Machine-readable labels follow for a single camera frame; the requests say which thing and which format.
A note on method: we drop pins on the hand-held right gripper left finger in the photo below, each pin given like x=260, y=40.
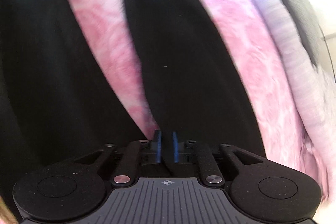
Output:
x=157, y=146

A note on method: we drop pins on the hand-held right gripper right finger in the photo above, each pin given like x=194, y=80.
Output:
x=175, y=146

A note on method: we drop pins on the black pants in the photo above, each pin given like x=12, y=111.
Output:
x=183, y=69

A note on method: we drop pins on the pink floral blanket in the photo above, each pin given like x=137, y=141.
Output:
x=236, y=37

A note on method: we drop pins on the grey checked pillow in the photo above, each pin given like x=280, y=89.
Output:
x=302, y=11

